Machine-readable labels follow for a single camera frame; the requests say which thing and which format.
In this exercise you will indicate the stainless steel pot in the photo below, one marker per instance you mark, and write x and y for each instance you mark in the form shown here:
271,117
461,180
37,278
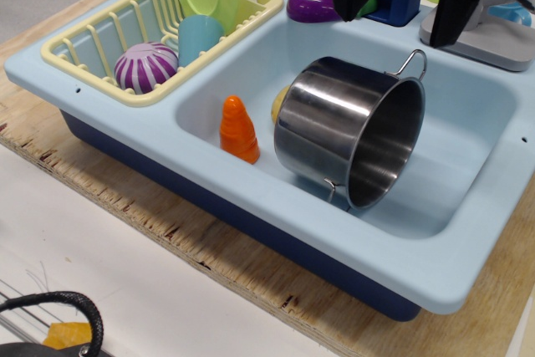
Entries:
350,130

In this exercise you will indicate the plywood board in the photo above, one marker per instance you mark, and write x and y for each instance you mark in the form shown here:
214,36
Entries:
171,280

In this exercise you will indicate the yellow dish drying rack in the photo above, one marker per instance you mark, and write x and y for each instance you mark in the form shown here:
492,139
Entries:
89,50

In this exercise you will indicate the purple toy eggplant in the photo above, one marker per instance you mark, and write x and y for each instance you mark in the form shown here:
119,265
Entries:
312,11

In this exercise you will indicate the purple striped bowl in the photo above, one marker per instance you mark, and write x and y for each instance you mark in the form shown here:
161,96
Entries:
143,66

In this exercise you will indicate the yellow tape piece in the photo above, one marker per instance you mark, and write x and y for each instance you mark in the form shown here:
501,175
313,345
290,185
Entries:
66,335

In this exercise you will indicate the orange toy carrot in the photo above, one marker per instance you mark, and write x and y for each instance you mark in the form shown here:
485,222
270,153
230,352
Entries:
237,133

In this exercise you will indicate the light blue plastic cup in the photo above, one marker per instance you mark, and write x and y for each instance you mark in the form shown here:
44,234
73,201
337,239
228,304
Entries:
196,34

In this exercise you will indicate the grey toy faucet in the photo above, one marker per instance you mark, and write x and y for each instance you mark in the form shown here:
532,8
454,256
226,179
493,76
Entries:
497,40

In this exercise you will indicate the light blue toy sink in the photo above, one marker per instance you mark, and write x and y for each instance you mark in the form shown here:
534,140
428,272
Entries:
421,247

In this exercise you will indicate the yellow toy potato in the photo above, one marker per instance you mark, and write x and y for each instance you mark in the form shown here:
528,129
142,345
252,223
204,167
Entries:
277,103

